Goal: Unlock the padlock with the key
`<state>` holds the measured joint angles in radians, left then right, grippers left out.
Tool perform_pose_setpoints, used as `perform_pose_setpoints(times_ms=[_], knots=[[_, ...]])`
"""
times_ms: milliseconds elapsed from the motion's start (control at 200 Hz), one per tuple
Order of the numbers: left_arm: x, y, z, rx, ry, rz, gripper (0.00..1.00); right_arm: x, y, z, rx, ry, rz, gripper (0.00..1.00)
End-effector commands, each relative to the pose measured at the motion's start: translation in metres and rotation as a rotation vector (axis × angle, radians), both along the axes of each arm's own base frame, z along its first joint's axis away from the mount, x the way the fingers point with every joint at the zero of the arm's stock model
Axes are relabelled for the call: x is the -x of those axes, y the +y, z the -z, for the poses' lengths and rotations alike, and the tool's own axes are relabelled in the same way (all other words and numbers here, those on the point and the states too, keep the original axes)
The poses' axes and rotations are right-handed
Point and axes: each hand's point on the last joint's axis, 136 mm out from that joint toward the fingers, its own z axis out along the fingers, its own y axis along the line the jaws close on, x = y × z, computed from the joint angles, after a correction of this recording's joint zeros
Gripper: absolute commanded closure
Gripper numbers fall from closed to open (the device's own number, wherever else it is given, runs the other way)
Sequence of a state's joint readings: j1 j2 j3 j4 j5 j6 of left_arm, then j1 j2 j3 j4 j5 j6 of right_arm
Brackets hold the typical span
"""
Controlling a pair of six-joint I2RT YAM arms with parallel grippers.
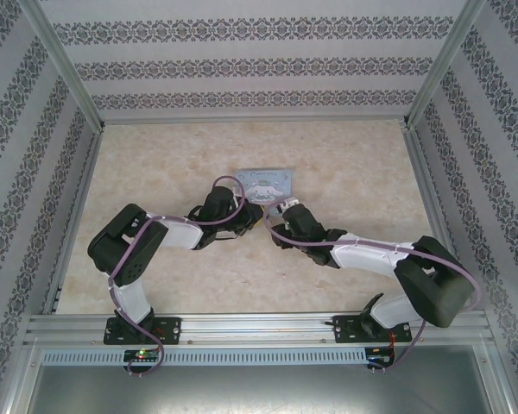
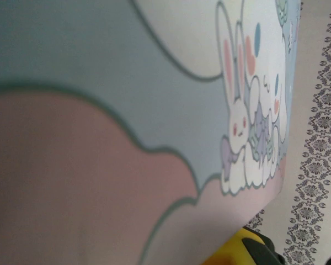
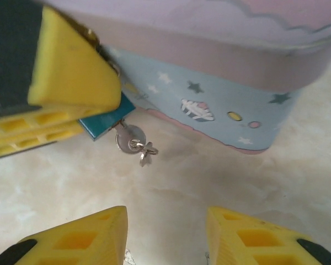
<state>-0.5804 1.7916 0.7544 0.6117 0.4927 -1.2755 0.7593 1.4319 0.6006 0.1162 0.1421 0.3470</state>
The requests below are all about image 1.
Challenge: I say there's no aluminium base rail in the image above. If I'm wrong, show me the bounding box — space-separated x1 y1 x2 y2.
23 313 496 347

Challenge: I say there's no blue cartoon print card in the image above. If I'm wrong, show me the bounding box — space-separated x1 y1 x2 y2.
235 168 296 216

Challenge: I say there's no aluminium frame post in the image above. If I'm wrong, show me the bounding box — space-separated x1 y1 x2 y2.
401 0 488 129
22 0 107 131

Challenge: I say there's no aluminium frame floor rail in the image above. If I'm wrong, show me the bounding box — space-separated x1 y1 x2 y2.
402 126 477 317
41 128 107 317

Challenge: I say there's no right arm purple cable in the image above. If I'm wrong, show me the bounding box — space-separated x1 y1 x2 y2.
262 210 481 372

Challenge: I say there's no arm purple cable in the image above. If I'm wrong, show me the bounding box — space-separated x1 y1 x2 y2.
106 174 248 377
262 210 481 372

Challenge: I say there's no grey metal panel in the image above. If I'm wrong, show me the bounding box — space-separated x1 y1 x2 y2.
23 344 513 414

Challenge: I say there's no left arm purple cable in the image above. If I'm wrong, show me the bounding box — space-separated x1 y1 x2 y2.
106 174 248 377

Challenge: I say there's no slotted grey cable duct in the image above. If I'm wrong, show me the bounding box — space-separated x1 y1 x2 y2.
40 348 369 366

